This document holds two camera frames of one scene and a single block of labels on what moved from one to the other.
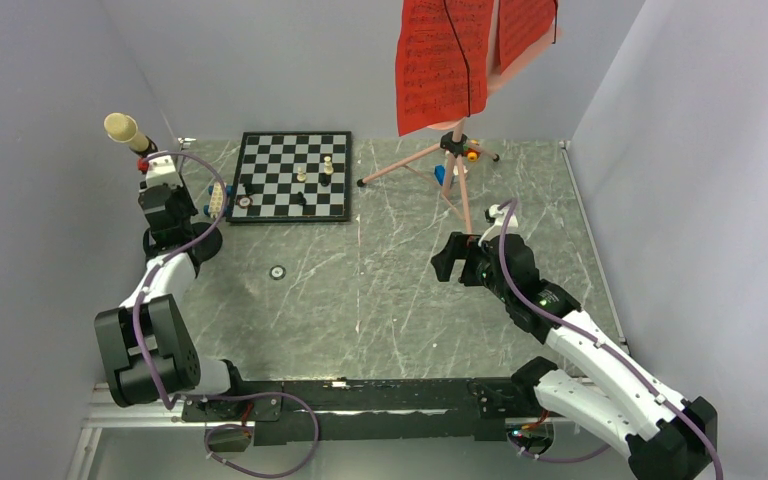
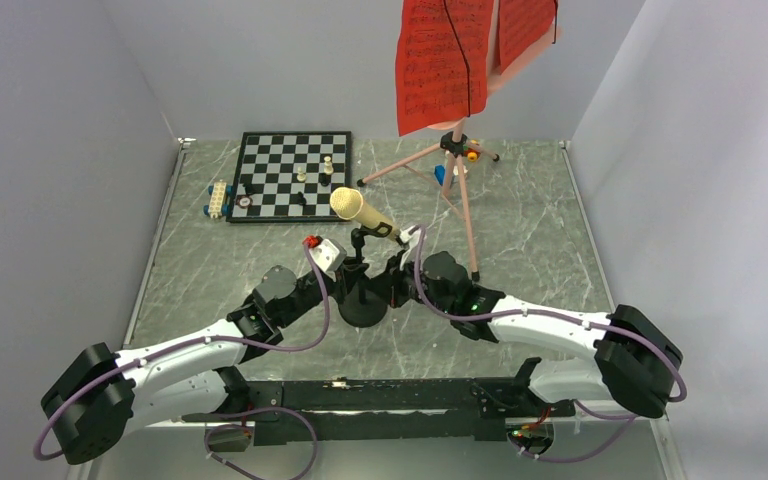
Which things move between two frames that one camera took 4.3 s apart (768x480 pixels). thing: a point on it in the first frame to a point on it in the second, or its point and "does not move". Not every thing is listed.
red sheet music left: x=442 y=60 does not move
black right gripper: x=461 y=246 to x=388 y=285
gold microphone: x=123 y=128 to x=348 y=203
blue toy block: x=439 y=172 does not move
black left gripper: x=183 y=194 to x=348 y=274
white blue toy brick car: x=216 y=191 does not move
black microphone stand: x=204 y=250 to x=359 y=303
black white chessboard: x=292 y=177 does not move
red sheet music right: x=520 y=23 does not move
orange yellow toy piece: x=472 y=154 does not move
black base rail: x=304 y=409 does not move
